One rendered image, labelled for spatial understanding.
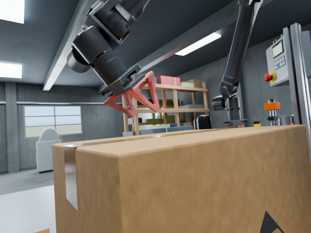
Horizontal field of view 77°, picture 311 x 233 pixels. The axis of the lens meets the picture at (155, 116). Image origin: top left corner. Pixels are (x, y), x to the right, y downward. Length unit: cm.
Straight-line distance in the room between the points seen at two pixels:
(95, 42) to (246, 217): 36
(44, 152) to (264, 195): 701
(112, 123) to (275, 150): 898
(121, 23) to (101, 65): 10
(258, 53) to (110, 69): 572
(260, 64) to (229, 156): 576
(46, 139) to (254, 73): 650
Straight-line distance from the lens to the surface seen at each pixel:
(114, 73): 40
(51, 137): 717
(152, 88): 40
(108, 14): 45
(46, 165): 718
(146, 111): 470
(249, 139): 21
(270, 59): 110
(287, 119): 140
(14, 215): 104
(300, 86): 95
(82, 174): 18
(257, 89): 588
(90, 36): 41
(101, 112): 902
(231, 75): 92
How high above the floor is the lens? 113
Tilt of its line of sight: 3 degrees up
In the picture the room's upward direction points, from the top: 5 degrees counter-clockwise
